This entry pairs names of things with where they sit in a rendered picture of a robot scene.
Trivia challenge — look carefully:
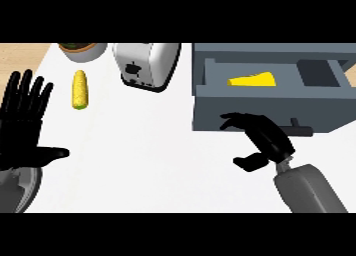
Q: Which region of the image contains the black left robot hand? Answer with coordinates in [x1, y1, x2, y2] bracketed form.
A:
[0, 68, 71, 172]

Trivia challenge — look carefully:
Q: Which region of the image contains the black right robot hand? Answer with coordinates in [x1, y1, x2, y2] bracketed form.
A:
[219, 112, 297, 173]

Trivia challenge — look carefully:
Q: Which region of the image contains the grey drawer front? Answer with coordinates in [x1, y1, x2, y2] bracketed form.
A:
[192, 83, 356, 134]

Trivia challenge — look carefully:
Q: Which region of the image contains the grey drawer cabinet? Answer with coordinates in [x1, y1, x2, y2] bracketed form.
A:
[192, 43, 356, 134]

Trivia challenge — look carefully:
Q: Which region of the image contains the yellow cheese wedge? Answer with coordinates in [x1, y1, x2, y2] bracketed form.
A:
[228, 71, 278, 88]

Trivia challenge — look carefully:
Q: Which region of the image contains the yellow corn cob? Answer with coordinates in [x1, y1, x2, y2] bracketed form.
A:
[71, 69, 90, 111]

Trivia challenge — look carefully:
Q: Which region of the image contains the grey plant pot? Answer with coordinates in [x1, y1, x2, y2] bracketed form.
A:
[58, 43, 110, 63]

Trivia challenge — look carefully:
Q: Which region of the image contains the white toaster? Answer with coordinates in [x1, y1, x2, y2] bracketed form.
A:
[111, 43, 183, 93]

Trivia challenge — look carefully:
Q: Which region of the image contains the black drawer handle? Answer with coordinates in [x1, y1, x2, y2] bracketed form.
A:
[278, 117, 315, 138]

